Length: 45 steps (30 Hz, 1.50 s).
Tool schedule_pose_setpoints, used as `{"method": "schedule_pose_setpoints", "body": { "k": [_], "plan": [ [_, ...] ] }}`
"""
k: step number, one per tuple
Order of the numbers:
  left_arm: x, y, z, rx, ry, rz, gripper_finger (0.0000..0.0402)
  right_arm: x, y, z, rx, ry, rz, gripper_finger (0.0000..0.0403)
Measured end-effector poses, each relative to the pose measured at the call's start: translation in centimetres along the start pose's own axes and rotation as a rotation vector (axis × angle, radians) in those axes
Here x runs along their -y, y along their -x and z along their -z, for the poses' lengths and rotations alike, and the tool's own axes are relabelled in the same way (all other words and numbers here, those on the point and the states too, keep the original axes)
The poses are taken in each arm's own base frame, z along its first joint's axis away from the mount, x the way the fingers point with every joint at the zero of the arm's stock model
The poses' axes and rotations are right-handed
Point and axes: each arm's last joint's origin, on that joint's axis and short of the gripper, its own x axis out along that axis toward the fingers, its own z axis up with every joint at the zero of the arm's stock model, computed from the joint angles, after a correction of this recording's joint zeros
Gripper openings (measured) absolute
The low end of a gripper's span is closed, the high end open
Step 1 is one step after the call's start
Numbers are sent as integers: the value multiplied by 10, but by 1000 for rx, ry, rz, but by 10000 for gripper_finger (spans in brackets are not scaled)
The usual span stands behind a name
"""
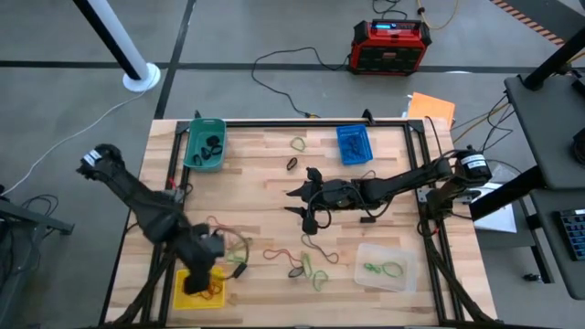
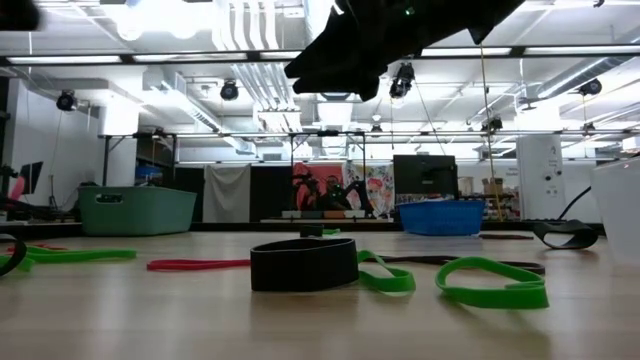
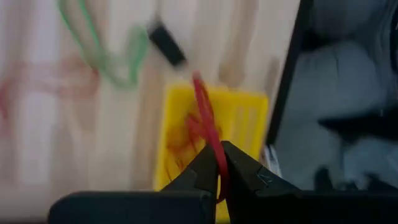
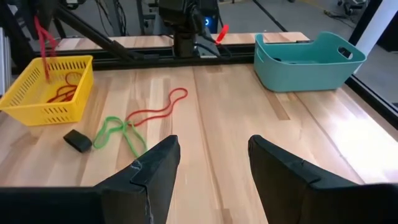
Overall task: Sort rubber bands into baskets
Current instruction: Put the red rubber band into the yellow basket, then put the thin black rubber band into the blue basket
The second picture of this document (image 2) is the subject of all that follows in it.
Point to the black background robot arm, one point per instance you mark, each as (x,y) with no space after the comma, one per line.
(360,192)
(306,187)

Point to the blue storage bin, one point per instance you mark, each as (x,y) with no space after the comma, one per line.
(148,172)

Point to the dark thin rubber band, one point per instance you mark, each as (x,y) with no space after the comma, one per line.
(430,260)
(505,237)

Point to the blue plastic basket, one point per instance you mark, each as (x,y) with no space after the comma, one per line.
(440,220)

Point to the white cabinet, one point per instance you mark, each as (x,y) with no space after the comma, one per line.
(540,175)

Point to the black wide rubber band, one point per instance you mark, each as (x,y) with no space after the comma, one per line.
(311,231)
(575,227)
(19,252)
(300,267)

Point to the red rubber band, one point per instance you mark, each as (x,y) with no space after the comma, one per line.
(200,264)
(45,246)

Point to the black background rig frame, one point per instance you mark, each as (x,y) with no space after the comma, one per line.
(106,160)

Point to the clear plastic container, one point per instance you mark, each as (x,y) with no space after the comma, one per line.
(620,215)

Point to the cardboard box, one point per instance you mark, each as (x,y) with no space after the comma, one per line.
(492,186)

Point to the person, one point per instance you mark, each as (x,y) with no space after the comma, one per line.
(334,195)

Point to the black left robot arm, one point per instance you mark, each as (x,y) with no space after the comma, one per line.
(15,12)

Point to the red hanging cloth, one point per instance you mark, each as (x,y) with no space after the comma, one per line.
(320,172)

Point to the black computer monitor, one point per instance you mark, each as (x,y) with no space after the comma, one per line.
(31,177)
(425,175)

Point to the white hanging cloth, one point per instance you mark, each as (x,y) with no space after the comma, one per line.
(226,192)

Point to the teal plastic basket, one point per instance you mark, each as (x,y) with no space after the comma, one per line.
(150,215)

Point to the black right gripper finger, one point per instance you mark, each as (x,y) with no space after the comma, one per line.
(330,52)
(350,82)

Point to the floral hanging cloth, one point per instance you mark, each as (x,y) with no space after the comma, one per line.
(377,187)

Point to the green rubber band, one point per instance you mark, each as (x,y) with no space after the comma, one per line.
(500,299)
(331,232)
(395,285)
(80,256)

